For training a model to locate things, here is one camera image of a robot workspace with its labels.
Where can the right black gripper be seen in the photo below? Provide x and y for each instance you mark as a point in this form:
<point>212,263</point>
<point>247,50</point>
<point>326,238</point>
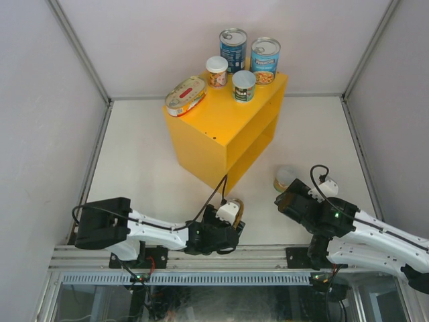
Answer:
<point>301,188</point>

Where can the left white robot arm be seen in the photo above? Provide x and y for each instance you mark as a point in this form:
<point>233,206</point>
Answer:
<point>113,225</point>

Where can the small green can white lid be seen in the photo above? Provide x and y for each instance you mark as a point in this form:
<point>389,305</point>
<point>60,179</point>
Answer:
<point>243,86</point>

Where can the left aluminium corner post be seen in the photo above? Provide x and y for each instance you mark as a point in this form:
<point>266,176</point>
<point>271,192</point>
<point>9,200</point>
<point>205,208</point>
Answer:
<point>72,37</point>

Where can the grey slotted cable duct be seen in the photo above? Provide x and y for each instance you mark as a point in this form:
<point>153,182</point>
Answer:
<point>190,278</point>

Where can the light blue Progresso soup can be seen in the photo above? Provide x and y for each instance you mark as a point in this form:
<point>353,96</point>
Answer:
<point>265,53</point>

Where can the aluminium corner post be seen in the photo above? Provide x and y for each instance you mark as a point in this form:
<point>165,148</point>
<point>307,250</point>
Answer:
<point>371,46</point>
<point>72,37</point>

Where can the right aluminium corner post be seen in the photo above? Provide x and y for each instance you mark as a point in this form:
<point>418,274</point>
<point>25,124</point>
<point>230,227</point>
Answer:
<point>371,46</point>

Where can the yellow two-shelf cabinet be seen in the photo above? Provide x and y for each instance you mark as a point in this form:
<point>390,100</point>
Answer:
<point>222,137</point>

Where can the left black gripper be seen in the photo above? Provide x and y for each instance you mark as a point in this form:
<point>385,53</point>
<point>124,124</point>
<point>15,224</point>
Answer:
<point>210,217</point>

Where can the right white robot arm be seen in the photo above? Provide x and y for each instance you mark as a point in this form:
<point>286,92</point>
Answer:
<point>344,234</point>

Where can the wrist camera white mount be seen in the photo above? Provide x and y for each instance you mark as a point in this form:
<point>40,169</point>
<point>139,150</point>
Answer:
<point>227,212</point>
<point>329,188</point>

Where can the dark blue soup can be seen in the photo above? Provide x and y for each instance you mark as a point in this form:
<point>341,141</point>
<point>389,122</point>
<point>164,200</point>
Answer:
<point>233,47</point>

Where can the gold oval fish tin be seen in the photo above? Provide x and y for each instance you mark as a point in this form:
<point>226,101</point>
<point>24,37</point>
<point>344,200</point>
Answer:
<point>239,214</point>
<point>185,96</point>

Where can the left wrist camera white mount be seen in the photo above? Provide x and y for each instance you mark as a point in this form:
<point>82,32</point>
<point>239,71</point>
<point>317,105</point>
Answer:
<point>227,212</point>

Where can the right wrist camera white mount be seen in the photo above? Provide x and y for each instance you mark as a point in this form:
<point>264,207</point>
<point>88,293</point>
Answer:
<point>329,188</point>

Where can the aluminium front rail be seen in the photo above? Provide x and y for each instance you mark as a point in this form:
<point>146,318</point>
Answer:
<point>252,258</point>

